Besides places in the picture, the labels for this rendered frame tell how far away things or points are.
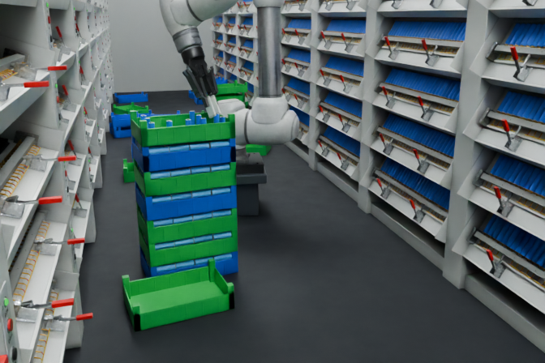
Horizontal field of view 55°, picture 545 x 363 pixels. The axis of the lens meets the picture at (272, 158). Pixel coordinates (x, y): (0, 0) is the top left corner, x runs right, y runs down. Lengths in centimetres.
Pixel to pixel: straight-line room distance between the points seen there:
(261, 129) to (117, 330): 104
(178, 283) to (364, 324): 62
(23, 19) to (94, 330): 86
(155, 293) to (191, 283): 13
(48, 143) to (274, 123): 111
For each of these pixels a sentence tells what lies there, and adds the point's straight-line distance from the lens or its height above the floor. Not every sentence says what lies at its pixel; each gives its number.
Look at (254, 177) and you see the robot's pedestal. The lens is 225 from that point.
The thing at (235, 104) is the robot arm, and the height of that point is 49.
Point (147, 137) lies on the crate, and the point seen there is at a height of 51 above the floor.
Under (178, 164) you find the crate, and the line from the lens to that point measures 166.
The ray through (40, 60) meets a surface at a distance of 133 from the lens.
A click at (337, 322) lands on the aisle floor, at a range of 161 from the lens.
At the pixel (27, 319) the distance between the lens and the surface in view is 101.
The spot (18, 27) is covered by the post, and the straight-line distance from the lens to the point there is 134.
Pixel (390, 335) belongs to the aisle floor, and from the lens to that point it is 158.
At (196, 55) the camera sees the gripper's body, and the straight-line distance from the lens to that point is 177.
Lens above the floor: 86
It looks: 15 degrees down
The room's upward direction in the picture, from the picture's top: straight up
